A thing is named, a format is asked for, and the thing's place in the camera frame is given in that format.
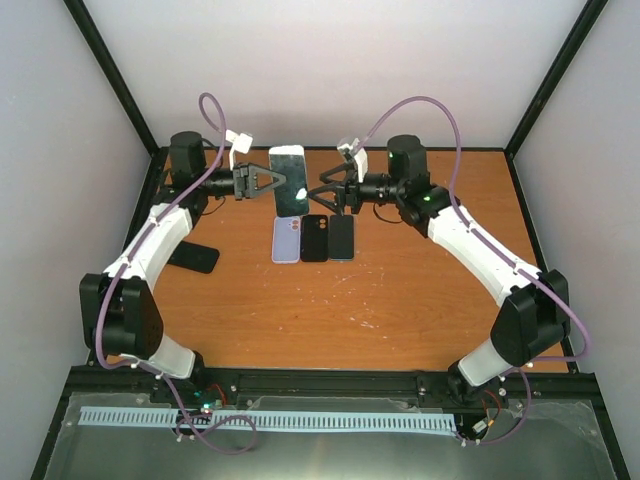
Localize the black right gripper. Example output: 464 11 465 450
307 164 403 217

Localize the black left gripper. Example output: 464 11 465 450
196 162 284 201

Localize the phone with lilac case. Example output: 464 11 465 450
268 145 310 217

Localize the teal phone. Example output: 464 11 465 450
328 215 355 261

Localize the black phone case with ring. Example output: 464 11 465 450
300 215 329 262

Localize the lilac phone case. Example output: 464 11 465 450
271 216 301 264

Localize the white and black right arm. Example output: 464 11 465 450
309 134 571 405

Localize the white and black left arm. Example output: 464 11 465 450
79 131 288 403

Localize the black phone case on table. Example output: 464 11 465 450
168 241 220 274

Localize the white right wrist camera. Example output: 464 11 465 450
337 137 368 183

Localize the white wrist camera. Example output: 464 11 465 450
225 129 253 170
337 137 368 183

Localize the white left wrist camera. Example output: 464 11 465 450
225 129 253 170

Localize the black left frame post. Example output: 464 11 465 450
62 0 161 156

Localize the black frame post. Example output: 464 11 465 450
504 0 611 156
62 0 161 156

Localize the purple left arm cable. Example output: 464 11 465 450
94 92 259 454

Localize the light blue cable duct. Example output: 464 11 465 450
78 406 456 435

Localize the black frame rail base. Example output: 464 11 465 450
64 364 601 416

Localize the black right frame post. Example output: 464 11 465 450
504 0 611 156

